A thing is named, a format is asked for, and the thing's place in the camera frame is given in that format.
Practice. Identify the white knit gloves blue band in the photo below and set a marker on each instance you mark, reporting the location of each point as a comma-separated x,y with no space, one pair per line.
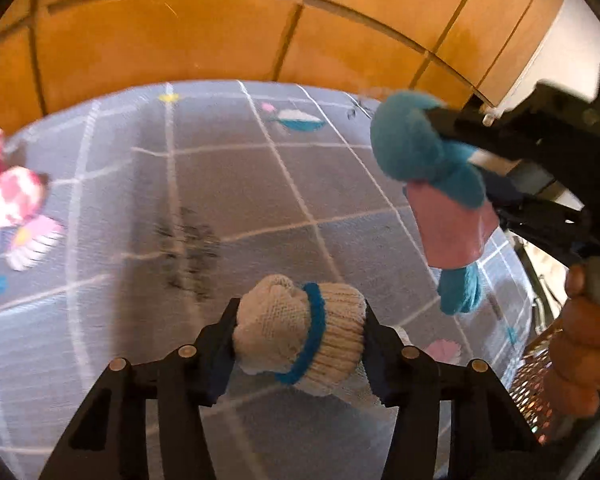
310,337

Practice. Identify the grey checked bed sheet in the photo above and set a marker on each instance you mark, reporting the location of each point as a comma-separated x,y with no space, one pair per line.
176,198

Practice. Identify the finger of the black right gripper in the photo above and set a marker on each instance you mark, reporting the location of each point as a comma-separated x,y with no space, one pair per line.
558,230
467,126

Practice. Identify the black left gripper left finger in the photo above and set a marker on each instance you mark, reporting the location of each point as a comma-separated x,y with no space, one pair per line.
106,438

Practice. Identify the person right hand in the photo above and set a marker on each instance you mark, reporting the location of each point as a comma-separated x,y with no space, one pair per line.
572,383

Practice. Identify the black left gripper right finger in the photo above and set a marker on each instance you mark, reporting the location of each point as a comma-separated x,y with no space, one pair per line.
490,439

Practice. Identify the blue plush elephant doll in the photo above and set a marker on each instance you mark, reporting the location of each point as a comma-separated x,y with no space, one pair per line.
446,193

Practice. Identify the wooden wall cabinet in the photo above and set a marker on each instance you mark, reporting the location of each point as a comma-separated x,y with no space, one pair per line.
57,53

